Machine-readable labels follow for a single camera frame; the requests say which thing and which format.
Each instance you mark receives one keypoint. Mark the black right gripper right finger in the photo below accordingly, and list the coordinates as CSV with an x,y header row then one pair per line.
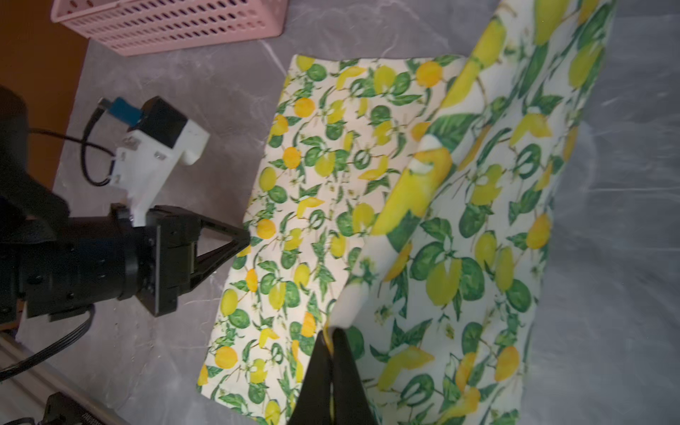
x,y
350,403

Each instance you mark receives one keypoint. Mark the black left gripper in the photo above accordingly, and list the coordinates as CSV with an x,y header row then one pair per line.
x,y
168,253

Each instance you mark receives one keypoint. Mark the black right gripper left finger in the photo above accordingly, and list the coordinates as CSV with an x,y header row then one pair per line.
x,y
313,405

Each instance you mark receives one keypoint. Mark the lemon print skirt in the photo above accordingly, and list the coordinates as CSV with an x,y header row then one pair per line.
x,y
409,202

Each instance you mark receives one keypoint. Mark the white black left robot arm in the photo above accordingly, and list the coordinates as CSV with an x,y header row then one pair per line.
x,y
58,265

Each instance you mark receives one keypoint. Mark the pink perforated plastic basket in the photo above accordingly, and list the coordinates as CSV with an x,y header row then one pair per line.
x,y
132,28

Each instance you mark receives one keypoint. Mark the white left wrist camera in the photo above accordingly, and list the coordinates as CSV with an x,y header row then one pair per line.
x,y
159,138

